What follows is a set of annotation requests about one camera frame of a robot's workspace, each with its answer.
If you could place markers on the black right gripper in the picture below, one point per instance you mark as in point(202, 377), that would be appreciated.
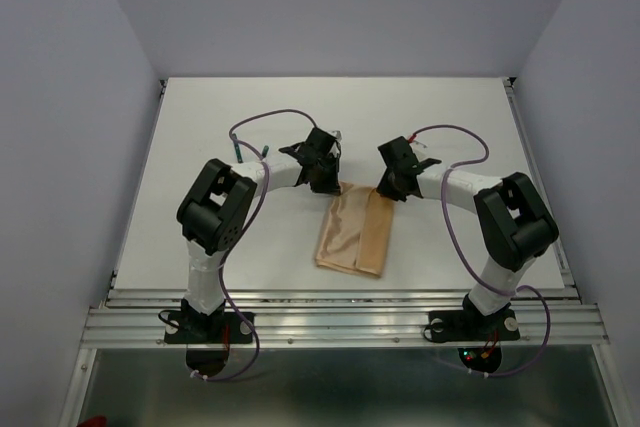
point(387, 190)

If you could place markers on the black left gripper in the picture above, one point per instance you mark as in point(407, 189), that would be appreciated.
point(331, 187)

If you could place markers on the beige cloth napkin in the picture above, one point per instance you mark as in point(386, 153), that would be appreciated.
point(356, 232)

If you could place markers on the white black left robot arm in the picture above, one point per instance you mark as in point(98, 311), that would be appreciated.
point(215, 212)

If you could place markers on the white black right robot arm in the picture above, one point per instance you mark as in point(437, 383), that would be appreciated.
point(516, 226)

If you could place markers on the red object at bottom edge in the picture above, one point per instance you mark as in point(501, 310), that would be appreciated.
point(95, 421)

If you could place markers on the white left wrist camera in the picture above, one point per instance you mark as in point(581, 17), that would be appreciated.
point(337, 134)

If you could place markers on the green handled fork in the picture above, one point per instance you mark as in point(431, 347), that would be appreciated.
point(237, 149)

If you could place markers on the aluminium mounting rail frame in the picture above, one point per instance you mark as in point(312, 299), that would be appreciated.
point(336, 349)

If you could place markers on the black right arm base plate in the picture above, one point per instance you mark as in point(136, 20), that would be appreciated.
point(463, 326)

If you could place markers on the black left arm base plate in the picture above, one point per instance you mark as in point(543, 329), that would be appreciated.
point(221, 328)

